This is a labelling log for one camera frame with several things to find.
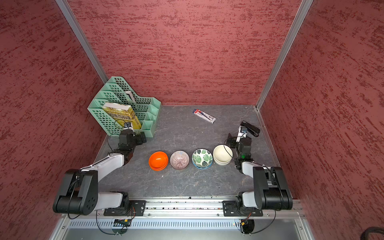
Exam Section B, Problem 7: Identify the aluminium mounting rail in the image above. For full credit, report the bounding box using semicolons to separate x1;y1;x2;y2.
61;196;307;220

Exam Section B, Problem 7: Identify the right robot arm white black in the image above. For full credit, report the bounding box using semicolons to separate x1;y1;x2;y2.
225;126;293;212

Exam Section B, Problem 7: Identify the green leaf bowl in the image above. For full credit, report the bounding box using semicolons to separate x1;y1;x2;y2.
192;149;213;166
194;165;211;170

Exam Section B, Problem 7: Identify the cream bowl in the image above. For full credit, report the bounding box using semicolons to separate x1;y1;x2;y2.
214;161;230;166
213;145;233;162

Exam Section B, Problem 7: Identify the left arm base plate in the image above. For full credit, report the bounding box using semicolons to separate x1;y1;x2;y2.
104;200;147;217

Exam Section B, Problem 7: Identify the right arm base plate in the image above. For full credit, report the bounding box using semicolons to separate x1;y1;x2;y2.
222;201;263;217

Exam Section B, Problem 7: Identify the black stapler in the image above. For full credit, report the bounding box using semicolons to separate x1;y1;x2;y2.
241;121;261;137

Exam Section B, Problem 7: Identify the white paper in organizer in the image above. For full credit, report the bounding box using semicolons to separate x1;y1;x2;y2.
125;91;136;103

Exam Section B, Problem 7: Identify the green plastic file organizer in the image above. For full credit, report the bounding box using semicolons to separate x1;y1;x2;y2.
88;77;162;138

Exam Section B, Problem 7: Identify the orange bowl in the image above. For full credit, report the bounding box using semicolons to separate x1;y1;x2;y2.
149;152;169;168
151;165;168;171

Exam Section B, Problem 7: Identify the purple striped bowl centre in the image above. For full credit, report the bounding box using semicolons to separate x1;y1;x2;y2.
170;151;190;170

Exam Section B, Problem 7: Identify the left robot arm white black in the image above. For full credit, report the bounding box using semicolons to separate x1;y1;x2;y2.
53;129;147;216

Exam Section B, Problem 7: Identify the yellow book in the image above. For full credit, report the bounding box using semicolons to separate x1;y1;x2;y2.
102;102;142;130

